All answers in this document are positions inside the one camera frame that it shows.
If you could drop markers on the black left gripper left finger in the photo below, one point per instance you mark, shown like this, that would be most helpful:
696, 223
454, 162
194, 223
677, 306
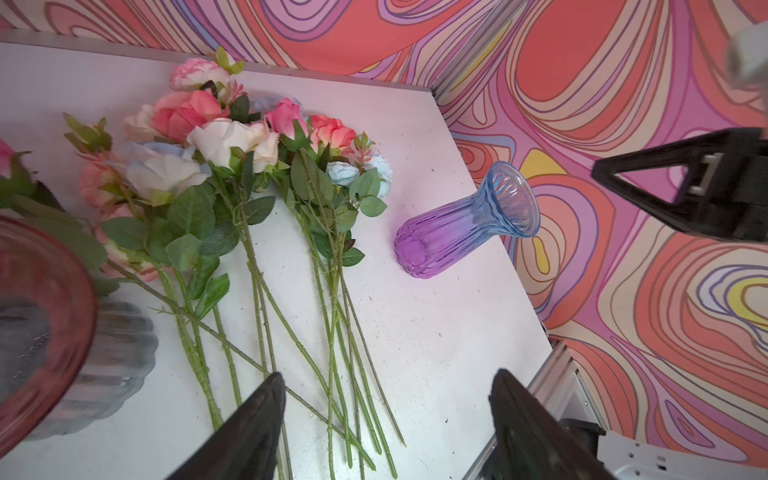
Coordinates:
245, 447

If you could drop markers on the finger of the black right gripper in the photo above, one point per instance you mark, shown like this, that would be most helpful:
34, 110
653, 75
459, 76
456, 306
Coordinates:
723, 193

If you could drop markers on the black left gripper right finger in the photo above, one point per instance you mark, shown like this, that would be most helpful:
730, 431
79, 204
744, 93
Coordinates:
531, 444

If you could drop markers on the purple blue glass vase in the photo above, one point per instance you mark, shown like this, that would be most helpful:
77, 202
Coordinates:
504, 205

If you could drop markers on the light blue flower stem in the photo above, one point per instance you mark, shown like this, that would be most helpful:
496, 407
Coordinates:
327, 198

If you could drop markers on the white cream rose stem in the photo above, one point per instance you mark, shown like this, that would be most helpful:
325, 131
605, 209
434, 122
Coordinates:
192, 203

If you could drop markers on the hot pink rose stem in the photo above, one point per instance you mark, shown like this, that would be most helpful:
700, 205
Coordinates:
17, 180

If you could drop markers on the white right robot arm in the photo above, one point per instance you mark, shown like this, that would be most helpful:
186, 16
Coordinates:
658, 258

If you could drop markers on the red rimmed glass vase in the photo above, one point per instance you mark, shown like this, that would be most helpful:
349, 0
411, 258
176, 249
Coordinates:
68, 358

